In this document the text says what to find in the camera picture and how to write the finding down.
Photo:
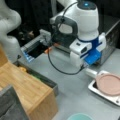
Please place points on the white and blue gripper body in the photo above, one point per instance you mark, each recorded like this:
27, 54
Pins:
87, 52

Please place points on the pink pan with white handle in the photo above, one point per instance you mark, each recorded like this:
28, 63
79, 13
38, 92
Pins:
107, 83

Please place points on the teal bowl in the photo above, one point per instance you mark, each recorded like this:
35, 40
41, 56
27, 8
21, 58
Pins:
80, 117

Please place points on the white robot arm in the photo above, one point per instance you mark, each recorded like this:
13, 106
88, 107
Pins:
80, 19

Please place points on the silver toaster oven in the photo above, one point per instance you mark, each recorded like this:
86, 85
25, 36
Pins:
107, 25

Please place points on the white induction cooker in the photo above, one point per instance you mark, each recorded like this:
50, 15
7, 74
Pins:
93, 87

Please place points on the open grey drawer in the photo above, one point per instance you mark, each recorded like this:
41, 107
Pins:
40, 77

